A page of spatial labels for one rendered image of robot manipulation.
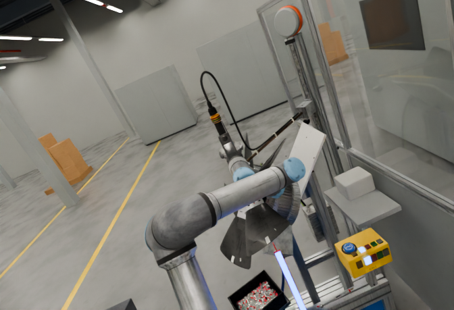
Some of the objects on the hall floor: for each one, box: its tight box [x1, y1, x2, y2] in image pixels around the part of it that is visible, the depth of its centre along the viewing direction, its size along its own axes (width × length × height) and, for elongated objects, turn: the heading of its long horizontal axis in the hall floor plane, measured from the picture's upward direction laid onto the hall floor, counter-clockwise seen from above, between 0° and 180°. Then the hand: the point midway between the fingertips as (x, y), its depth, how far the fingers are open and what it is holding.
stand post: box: [292, 232, 321, 305], centre depth 167 cm, size 4×9×91 cm, turn 56°
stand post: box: [306, 170, 354, 290], centre depth 164 cm, size 4×9×115 cm, turn 56°
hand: (228, 144), depth 123 cm, fingers open, 6 cm apart
